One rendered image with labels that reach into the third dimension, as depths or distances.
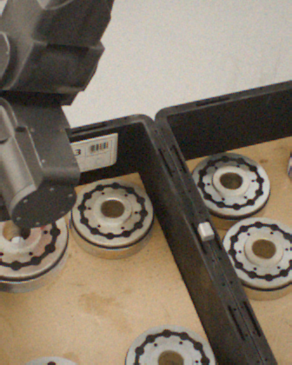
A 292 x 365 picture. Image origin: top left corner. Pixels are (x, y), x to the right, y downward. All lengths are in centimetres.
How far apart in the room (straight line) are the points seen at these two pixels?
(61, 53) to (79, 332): 47
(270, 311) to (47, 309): 27
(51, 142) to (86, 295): 44
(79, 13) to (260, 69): 90
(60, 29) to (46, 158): 10
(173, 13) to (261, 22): 15
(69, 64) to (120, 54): 84
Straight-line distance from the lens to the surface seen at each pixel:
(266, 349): 108
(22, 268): 99
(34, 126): 81
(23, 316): 120
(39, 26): 77
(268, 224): 125
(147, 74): 162
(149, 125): 124
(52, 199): 81
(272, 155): 136
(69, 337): 119
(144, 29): 169
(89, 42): 80
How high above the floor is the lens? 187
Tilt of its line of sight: 52 degrees down
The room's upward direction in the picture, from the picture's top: 5 degrees clockwise
